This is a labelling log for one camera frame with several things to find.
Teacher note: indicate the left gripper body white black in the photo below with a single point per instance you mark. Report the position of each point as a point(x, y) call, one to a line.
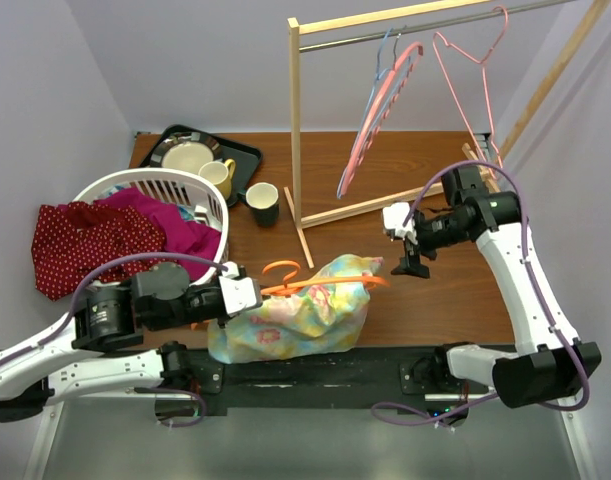
point(203, 303)

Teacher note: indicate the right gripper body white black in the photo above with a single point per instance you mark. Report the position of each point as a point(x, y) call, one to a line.
point(434, 233)

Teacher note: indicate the orange plastic hanger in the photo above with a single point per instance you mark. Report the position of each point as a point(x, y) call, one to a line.
point(289, 286)

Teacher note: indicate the floral pastel skirt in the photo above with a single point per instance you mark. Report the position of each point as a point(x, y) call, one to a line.
point(317, 320)

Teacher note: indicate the pink plastic hanger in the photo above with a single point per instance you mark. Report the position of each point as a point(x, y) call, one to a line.
point(380, 110)

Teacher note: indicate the red polka dot skirt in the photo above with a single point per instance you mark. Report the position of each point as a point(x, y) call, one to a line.
point(72, 240)

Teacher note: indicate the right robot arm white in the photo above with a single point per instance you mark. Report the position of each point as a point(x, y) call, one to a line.
point(550, 365)

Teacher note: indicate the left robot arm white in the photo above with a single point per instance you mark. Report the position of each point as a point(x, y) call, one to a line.
point(82, 353)

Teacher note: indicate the magenta cloth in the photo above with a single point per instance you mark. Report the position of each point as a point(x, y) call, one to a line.
point(182, 235)

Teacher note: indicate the white laundry basket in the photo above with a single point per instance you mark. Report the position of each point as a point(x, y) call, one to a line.
point(172, 186)

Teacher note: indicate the black mug cream inside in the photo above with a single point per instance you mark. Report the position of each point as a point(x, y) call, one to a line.
point(263, 200)

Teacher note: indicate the yellow mug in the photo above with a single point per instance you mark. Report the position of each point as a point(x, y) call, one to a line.
point(220, 175)

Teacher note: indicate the black tray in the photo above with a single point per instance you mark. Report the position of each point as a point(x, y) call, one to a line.
point(247, 158)

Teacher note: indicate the cream plate black rim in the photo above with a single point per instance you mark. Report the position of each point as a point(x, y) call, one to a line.
point(186, 151)

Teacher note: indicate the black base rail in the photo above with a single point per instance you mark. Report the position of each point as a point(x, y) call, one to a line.
point(355, 379)

